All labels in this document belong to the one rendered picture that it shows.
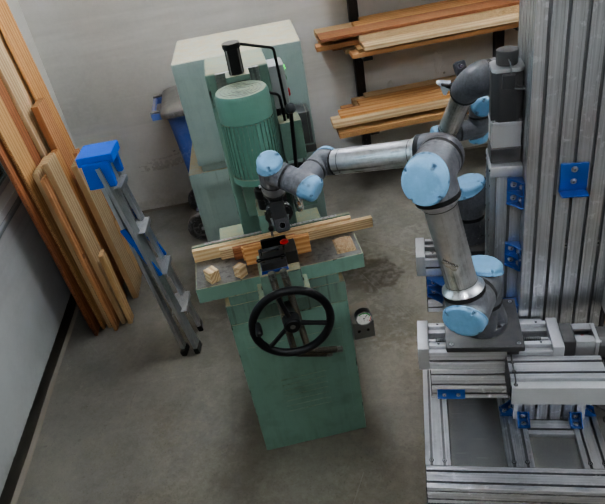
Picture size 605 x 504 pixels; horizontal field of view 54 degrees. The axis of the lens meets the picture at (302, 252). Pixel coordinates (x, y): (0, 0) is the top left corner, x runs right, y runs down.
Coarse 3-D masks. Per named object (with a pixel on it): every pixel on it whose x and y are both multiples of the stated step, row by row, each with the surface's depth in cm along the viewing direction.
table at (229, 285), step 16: (320, 240) 222; (304, 256) 214; (320, 256) 213; (336, 256) 211; (352, 256) 210; (224, 272) 214; (256, 272) 211; (304, 272) 211; (320, 272) 212; (336, 272) 213; (208, 288) 208; (224, 288) 209; (240, 288) 210; (256, 288) 211
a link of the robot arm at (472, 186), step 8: (464, 176) 215; (472, 176) 213; (480, 176) 212; (464, 184) 210; (472, 184) 209; (480, 184) 208; (464, 192) 208; (472, 192) 208; (480, 192) 209; (464, 200) 210; (472, 200) 209; (480, 200) 210; (464, 208) 212; (472, 208) 211; (480, 208) 212; (464, 216) 214; (472, 216) 213; (480, 216) 214
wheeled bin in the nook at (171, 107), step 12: (156, 96) 393; (168, 96) 380; (156, 108) 380; (168, 108) 361; (180, 108) 360; (156, 120) 368; (168, 120) 366; (180, 120) 365; (180, 132) 369; (180, 144) 374; (192, 192) 437; (192, 204) 442; (192, 216) 405; (192, 228) 407
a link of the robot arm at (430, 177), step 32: (416, 160) 142; (448, 160) 143; (416, 192) 144; (448, 192) 144; (448, 224) 149; (448, 256) 154; (448, 288) 160; (480, 288) 158; (448, 320) 162; (480, 320) 157
